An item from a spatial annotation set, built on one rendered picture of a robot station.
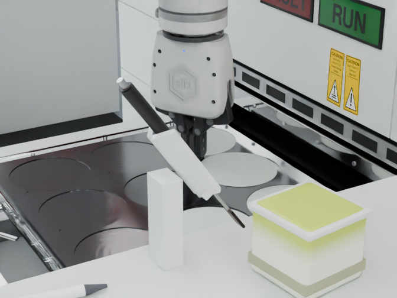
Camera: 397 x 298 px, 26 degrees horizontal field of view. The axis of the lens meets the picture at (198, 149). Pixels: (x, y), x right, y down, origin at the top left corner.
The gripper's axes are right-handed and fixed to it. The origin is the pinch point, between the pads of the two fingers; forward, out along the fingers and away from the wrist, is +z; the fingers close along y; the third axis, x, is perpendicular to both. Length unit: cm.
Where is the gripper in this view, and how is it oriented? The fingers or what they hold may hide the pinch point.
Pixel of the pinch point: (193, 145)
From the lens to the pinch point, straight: 111.7
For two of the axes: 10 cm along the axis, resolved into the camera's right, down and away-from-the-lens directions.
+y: 8.9, 1.8, -4.2
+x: 4.6, -3.6, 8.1
